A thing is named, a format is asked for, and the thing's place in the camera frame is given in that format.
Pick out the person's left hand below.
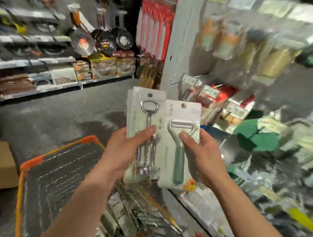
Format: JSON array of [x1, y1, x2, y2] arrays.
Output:
[[98, 125, 158, 184]]

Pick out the metal corkscrew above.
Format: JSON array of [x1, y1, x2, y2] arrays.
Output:
[[123, 87, 167, 185]]

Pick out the background cookware shelf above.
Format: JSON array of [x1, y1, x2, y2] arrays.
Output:
[[0, 0, 138, 101]]

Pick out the black frying pan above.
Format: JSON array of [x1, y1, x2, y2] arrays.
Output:
[[115, 10, 134, 51], [93, 7, 118, 55], [68, 5, 96, 57]]

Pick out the red hanging packets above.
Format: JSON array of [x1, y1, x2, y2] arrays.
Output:
[[136, 0, 176, 62]]

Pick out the large open cardboard box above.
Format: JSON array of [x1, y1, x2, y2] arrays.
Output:
[[0, 142, 20, 190]]

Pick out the kitchen tools display rack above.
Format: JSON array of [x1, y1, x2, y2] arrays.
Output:
[[159, 0, 313, 237]]

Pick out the person's right hand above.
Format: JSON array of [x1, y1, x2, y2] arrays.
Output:
[[178, 128, 230, 190]]

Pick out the person's left forearm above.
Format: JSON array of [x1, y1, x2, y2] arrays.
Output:
[[41, 168, 120, 237]]

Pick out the orange wire shopping cart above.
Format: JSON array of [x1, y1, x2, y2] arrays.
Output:
[[15, 135, 186, 237]]

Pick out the person's right forearm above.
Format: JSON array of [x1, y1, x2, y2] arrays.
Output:
[[213, 173, 282, 237]]

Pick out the green handled peeler packet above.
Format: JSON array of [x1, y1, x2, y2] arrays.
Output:
[[157, 100, 202, 191]]

